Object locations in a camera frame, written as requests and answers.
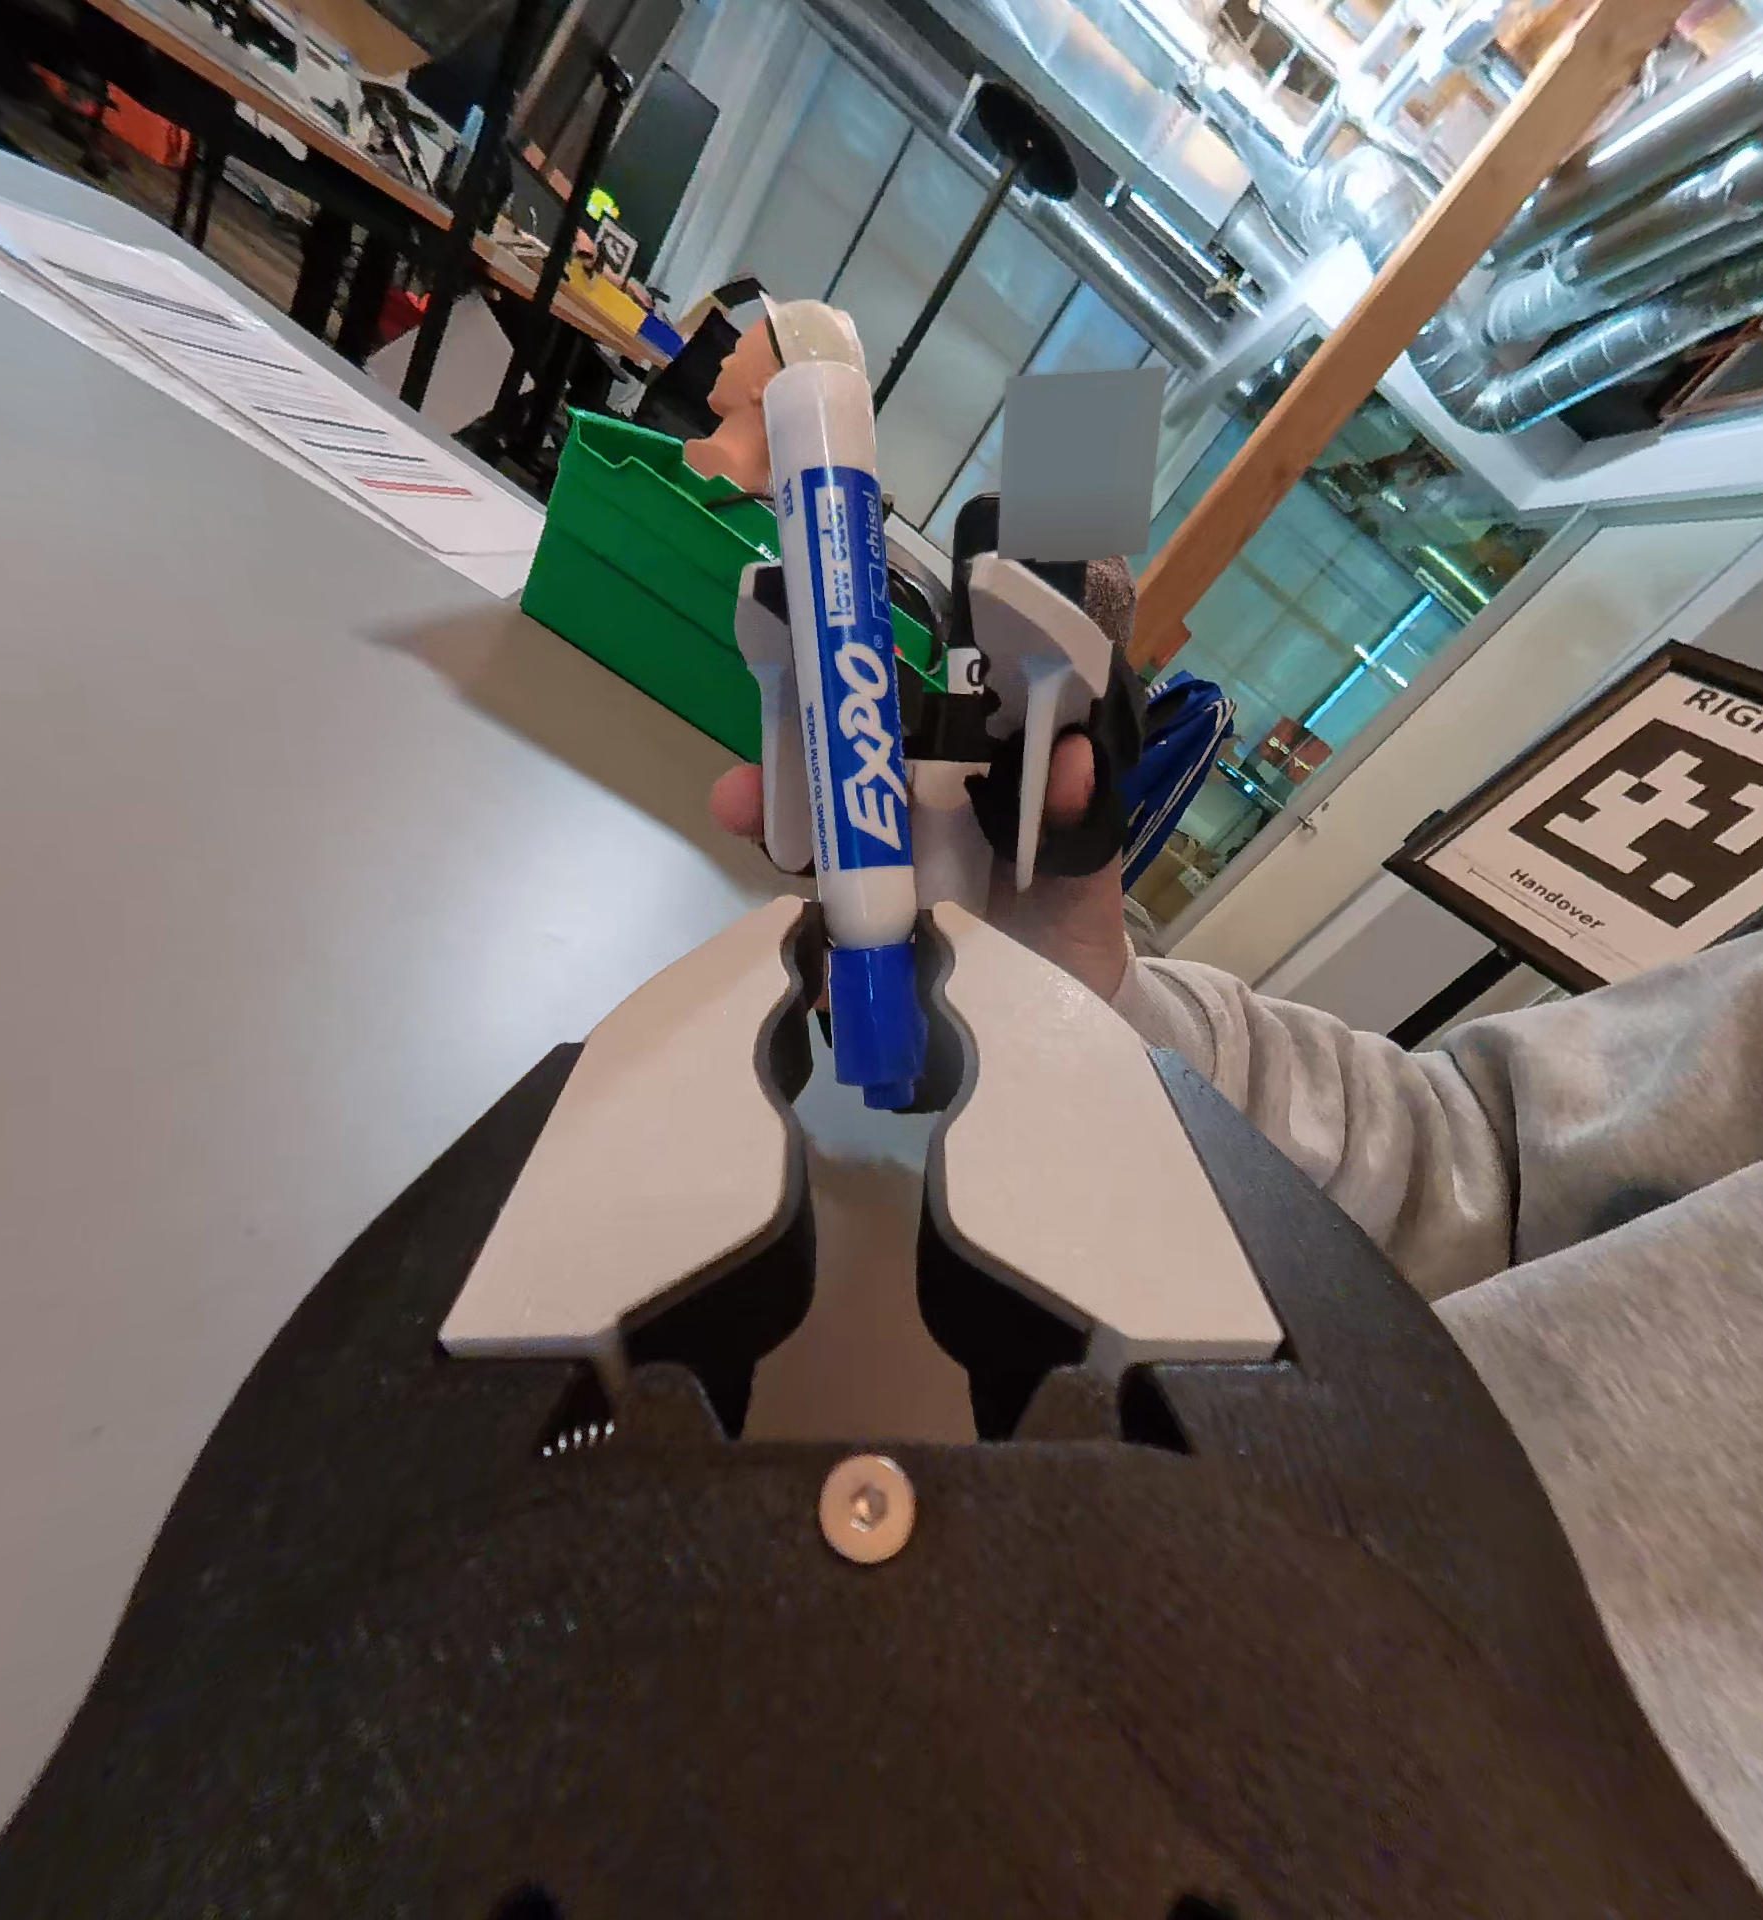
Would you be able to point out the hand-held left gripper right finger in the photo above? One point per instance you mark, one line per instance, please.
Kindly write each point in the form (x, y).
(1106, 1184)

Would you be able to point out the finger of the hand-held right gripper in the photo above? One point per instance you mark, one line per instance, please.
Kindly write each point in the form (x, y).
(1024, 629)
(778, 751)

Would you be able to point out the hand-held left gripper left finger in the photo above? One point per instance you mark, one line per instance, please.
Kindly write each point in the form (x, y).
(627, 1169)

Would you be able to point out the blue whiteboard marker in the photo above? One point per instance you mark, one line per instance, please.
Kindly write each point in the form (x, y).
(845, 676)

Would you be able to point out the person's right forearm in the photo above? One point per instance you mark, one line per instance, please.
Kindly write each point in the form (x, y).
(1347, 1080)

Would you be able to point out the person's right hand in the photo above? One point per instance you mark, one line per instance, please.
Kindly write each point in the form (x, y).
(1084, 930)

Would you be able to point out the blue jacket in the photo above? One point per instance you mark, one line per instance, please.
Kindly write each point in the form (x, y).
(1180, 751)

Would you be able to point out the green plastic bin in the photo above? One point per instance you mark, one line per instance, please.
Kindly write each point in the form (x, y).
(627, 569)

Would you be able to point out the white hard hat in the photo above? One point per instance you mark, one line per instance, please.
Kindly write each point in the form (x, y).
(821, 323)

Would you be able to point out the mannequin head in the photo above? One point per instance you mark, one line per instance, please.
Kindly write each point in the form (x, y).
(743, 406)

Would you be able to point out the black floor lamp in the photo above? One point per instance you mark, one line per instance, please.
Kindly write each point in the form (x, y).
(1024, 135)

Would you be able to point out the black sign stand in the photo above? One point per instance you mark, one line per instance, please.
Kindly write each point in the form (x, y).
(1468, 990)

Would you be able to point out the black monitor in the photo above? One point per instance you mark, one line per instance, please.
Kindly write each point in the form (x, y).
(656, 165)

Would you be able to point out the framed black-white tag sign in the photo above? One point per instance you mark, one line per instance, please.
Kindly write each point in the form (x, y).
(1661, 809)

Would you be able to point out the printed paper sheet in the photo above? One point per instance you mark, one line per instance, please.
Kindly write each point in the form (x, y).
(220, 345)

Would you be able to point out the silver ventilation ducts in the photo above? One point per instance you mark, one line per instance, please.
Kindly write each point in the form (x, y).
(1647, 301)

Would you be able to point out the wooden workbench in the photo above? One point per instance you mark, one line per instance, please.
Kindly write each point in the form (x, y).
(373, 165)

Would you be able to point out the wooden post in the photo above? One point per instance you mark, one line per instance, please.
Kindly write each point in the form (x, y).
(1421, 270)

